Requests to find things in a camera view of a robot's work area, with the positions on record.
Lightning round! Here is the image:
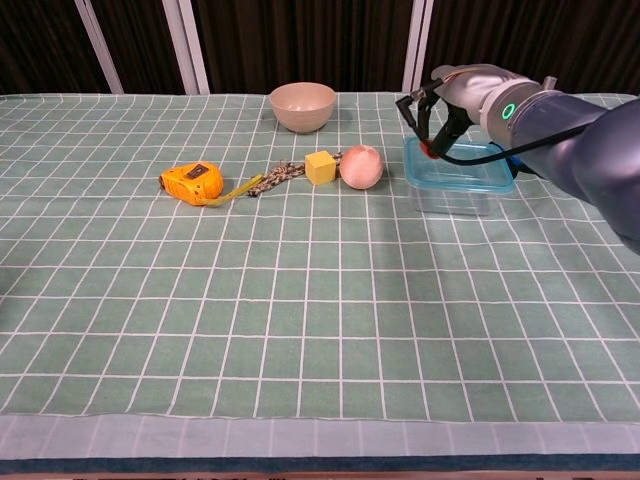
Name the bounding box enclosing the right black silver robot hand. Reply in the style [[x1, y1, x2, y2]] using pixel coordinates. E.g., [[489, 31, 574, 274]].
[[419, 63, 521, 160]]

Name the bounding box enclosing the blue transparent container lid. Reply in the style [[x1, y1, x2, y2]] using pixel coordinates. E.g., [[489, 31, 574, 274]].
[[403, 135, 516, 196]]

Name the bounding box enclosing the clear plastic container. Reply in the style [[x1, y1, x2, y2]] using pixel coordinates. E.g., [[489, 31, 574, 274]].
[[412, 184, 501, 217]]

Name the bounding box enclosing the pink peach ball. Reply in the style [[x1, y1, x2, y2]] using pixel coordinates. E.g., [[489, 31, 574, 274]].
[[338, 144, 385, 192]]

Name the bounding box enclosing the beige bowl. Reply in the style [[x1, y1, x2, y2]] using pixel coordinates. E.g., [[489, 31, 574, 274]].
[[268, 82, 337, 135]]

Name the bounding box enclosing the yellow cube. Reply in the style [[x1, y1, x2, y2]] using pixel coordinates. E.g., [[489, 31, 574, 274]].
[[304, 149, 336, 187]]

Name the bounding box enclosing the dark pleated curtain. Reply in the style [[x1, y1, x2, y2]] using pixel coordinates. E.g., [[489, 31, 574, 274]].
[[0, 0, 640, 96]]

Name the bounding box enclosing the orange tape measure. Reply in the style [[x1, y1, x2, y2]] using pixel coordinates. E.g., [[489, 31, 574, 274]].
[[159, 162, 265, 207]]

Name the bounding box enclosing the green checked tablecloth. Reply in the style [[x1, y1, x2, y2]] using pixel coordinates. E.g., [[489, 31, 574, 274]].
[[0, 88, 640, 474]]

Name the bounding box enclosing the white metal frame post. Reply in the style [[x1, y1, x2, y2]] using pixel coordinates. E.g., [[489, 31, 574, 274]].
[[402, 0, 434, 93], [162, 0, 210, 95], [74, 0, 125, 95]]

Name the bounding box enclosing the braided rope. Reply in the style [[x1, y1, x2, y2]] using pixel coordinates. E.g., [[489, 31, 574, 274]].
[[247, 151, 345, 199]]

